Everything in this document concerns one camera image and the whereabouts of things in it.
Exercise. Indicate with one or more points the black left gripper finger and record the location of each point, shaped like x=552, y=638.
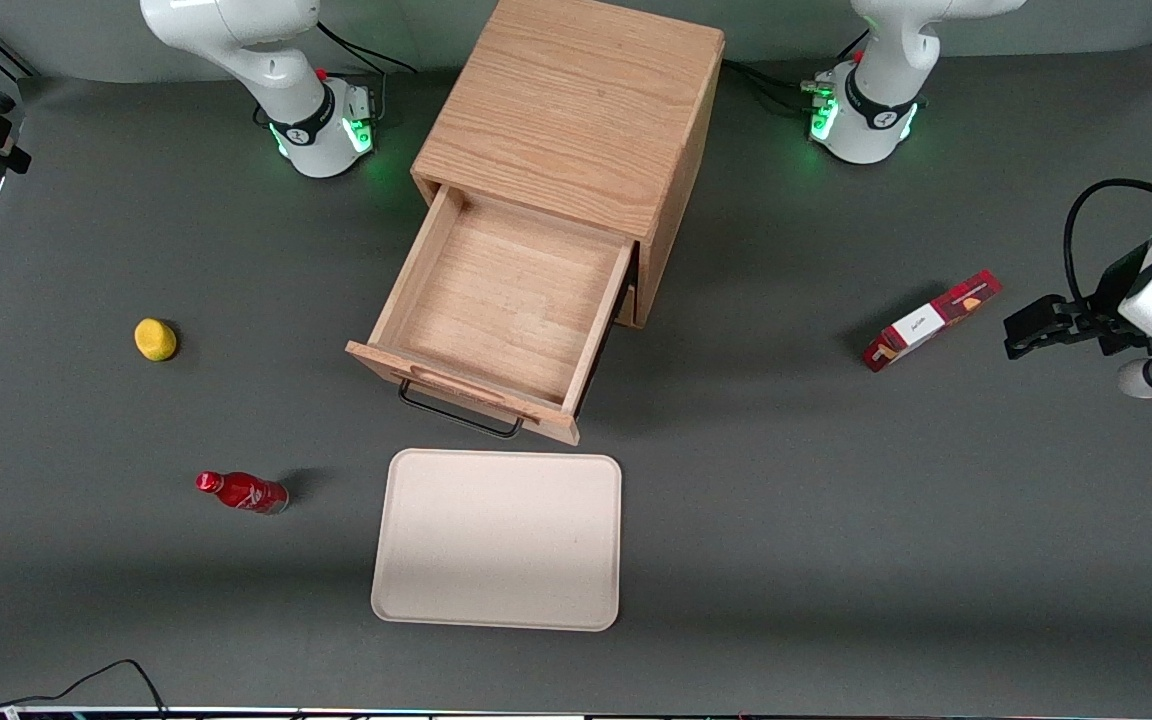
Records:
x=1086, y=337
x=1041, y=315

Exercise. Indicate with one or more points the wooden drawer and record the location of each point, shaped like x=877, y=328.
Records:
x=506, y=300

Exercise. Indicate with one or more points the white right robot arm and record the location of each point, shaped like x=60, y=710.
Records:
x=296, y=120

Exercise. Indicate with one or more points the wooden drawer cabinet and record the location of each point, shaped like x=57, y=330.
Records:
x=576, y=110

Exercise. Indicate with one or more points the red and white box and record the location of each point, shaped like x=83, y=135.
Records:
x=926, y=322

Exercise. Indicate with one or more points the beige plastic tray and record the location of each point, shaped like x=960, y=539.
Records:
x=496, y=540

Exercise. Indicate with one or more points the red bottle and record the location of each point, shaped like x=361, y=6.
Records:
x=246, y=493

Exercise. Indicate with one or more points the yellow lemon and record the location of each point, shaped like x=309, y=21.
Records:
x=155, y=340

